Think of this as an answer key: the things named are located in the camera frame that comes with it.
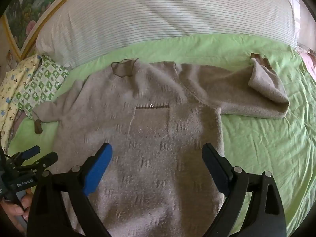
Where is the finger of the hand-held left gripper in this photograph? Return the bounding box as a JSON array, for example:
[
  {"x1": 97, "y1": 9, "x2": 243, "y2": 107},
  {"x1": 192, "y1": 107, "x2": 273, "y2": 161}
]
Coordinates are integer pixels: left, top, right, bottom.
[
  {"x1": 32, "y1": 152, "x2": 59, "y2": 174},
  {"x1": 14, "y1": 145, "x2": 41, "y2": 164}
]

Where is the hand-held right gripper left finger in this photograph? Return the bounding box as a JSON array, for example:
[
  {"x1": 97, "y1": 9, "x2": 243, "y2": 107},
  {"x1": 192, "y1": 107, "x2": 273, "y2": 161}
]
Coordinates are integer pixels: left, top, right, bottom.
[{"x1": 27, "y1": 142, "x2": 113, "y2": 237}]

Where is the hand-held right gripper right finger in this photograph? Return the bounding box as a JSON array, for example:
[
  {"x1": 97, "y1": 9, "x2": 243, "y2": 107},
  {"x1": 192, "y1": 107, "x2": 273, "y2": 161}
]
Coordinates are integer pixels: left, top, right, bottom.
[{"x1": 202, "y1": 143, "x2": 287, "y2": 237}]

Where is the beige knit sweater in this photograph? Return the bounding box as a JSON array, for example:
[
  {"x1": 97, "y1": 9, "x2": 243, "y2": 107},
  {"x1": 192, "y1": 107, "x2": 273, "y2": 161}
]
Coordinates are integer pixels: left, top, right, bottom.
[{"x1": 32, "y1": 58, "x2": 290, "y2": 237}]

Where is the person's left hand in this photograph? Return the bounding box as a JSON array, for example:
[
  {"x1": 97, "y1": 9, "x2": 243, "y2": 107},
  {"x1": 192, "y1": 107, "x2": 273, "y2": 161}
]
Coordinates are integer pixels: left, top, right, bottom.
[{"x1": 0, "y1": 193, "x2": 34, "y2": 233}]

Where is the green bed sheet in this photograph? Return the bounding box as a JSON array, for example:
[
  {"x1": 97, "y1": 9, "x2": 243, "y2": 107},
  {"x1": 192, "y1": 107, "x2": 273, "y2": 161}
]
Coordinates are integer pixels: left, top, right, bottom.
[{"x1": 7, "y1": 33, "x2": 316, "y2": 237}]

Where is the yellow printed cloth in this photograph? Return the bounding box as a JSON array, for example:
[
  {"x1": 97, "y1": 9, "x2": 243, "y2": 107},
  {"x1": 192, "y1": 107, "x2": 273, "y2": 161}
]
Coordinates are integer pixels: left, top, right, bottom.
[{"x1": 0, "y1": 55, "x2": 42, "y2": 151}]

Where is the green checked cloth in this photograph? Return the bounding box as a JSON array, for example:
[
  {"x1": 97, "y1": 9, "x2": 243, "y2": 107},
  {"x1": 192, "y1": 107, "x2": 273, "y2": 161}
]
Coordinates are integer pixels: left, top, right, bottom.
[{"x1": 12, "y1": 55, "x2": 70, "y2": 119}]

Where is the pink cloth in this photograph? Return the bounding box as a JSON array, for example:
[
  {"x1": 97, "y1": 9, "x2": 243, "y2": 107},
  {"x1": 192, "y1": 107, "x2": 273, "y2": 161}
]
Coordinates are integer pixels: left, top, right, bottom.
[{"x1": 296, "y1": 45, "x2": 316, "y2": 81}]

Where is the gold framed floral painting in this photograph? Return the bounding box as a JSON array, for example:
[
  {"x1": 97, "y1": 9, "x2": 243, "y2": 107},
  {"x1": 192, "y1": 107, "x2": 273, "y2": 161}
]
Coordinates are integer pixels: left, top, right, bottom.
[{"x1": 0, "y1": 0, "x2": 95, "y2": 60}]

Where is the white striped pillow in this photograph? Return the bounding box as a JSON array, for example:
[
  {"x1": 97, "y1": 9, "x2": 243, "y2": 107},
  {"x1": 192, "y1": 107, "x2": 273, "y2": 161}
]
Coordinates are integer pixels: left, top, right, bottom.
[{"x1": 36, "y1": 0, "x2": 298, "y2": 69}]

